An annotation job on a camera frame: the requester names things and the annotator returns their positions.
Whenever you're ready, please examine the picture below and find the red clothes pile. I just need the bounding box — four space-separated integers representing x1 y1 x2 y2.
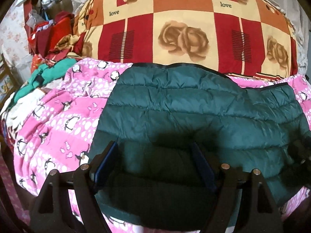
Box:
28 11 83 63

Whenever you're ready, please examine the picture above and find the teal green garment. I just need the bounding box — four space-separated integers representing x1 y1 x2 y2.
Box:
9 58 77 107

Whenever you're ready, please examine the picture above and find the grey metal trunk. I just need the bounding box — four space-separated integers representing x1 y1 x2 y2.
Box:
41 0 73 17

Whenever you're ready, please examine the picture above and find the red cream rose bedspread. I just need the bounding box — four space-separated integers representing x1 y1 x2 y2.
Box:
73 0 298 79

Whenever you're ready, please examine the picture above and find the teal quilted puffer jacket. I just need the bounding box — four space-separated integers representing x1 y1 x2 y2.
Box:
89 63 310 231

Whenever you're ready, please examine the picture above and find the pink penguin print blanket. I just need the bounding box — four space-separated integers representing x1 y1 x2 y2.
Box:
1 57 311 233

